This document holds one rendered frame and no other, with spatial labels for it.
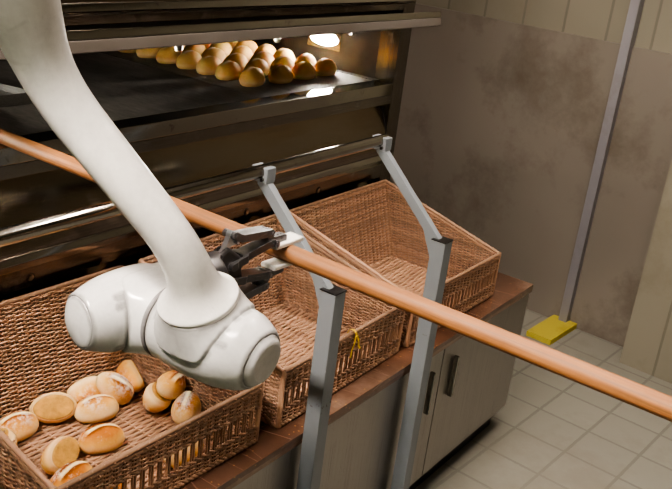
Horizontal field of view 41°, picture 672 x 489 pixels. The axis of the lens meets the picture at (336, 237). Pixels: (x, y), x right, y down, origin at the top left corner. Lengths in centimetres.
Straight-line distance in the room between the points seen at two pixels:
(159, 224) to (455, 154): 352
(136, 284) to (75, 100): 27
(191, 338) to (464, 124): 346
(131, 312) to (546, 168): 326
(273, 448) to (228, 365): 99
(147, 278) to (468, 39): 335
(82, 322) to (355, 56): 211
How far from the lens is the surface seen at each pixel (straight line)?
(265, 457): 204
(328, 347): 197
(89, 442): 199
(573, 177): 421
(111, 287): 119
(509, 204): 438
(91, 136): 105
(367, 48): 312
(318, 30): 241
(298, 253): 145
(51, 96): 105
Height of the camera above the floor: 173
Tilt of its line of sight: 20 degrees down
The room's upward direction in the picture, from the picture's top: 7 degrees clockwise
